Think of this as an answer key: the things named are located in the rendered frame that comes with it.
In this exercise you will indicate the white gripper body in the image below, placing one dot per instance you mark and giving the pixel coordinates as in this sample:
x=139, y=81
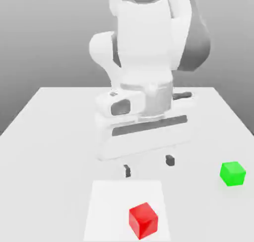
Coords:
x=146, y=142

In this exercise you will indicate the small green cube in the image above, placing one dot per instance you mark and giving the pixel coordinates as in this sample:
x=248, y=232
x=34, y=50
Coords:
x=232, y=173

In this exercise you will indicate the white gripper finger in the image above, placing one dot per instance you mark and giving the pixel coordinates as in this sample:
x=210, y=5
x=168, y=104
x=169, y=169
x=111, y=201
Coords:
x=170, y=160
x=127, y=171

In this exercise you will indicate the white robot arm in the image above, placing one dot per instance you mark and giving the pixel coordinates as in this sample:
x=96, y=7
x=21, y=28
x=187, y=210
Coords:
x=142, y=47

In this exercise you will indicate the small red cube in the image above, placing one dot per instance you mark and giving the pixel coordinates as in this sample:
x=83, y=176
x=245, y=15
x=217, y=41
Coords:
x=142, y=220

